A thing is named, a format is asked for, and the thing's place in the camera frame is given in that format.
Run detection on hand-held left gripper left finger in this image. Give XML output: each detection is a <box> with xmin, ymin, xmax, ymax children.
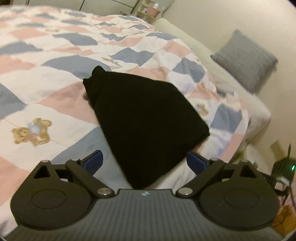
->
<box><xmin>28</xmin><ymin>150</ymin><xmax>115</xmax><ymax>198</ymax></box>

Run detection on grey pillow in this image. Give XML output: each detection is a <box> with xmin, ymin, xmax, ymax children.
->
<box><xmin>210</xmin><ymin>29</ymin><xmax>278</xmax><ymax>93</ymax></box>

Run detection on small wooden shelf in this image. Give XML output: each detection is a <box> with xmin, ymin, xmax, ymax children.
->
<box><xmin>136</xmin><ymin>0</ymin><xmax>167</xmax><ymax>24</ymax></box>

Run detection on black router with green light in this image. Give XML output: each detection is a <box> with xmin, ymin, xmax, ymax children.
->
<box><xmin>273</xmin><ymin>143</ymin><xmax>296</xmax><ymax>183</ymax></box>

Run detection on pink box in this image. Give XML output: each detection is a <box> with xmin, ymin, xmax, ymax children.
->
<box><xmin>147</xmin><ymin>6</ymin><xmax>160</xmax><ymax>17</ymax></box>

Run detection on yellow bag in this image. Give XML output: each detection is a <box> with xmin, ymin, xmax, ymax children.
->
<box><xmin>272</xmin><ymin>205</ymin><xmax>295</xmax><ymax>233</ymax></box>

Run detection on checkered teddy bear quilt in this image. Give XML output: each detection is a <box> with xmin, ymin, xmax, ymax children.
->
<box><xmin>0</xmin><ymin>6</ymin><xmax>251</xmax><ymax>232</ymax></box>

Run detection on white plug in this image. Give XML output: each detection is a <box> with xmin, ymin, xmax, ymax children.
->
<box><xmin>275</xmin><ymin>177</ymin><xmax>289</xmax><ymax>191</ymax></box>

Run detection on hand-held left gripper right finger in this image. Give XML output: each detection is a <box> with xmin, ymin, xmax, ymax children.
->
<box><xmin>176</xmin><ymin>150</ymin><xmax>262</xmax><ymax>198</ymax></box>

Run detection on black pants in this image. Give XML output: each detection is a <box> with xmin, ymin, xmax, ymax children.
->
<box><xmin>83</xmin><ymin>65</ymin><xmax>210</xmax><ymax>190</ymax></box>

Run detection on white wardrobe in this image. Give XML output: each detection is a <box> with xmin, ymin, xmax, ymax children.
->
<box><xmin>79</xmin><ymin>0</ymin><xmax>141</xmax><ymax>10</ymax></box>

